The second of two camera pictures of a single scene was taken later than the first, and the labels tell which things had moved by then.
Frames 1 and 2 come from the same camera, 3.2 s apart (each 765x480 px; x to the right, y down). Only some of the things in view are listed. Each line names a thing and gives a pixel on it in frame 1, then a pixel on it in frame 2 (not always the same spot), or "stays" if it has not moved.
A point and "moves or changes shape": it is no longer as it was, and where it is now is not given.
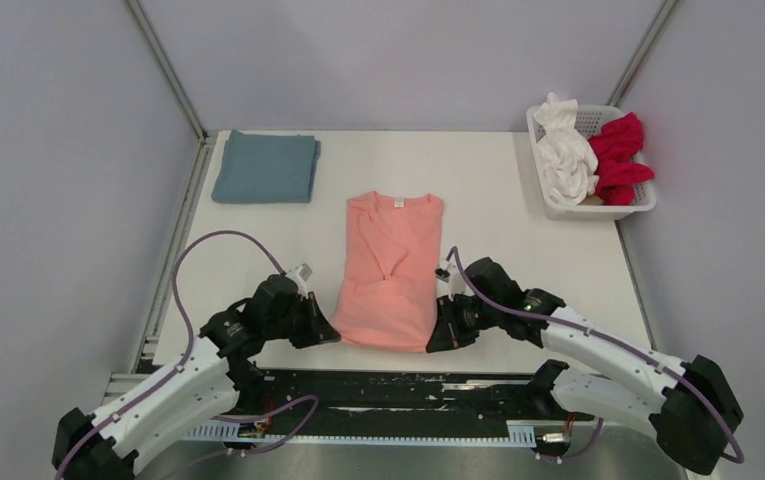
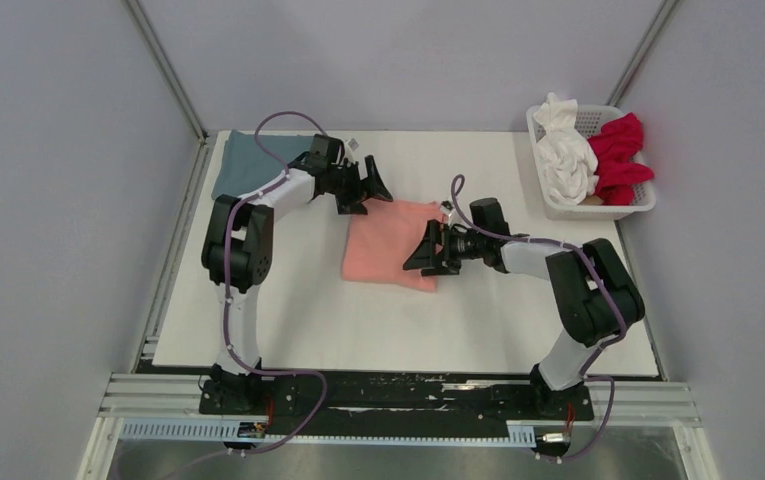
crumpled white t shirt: [568, 158] stays
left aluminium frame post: [153, 38] stays
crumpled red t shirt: [617, 173] stays
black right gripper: [443, 338] to [425, 257]
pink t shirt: [391, 274] moves or changes shape
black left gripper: [318, 328] to [352, 204]
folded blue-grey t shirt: [265, 168] stays
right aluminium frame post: [641, 52] stays
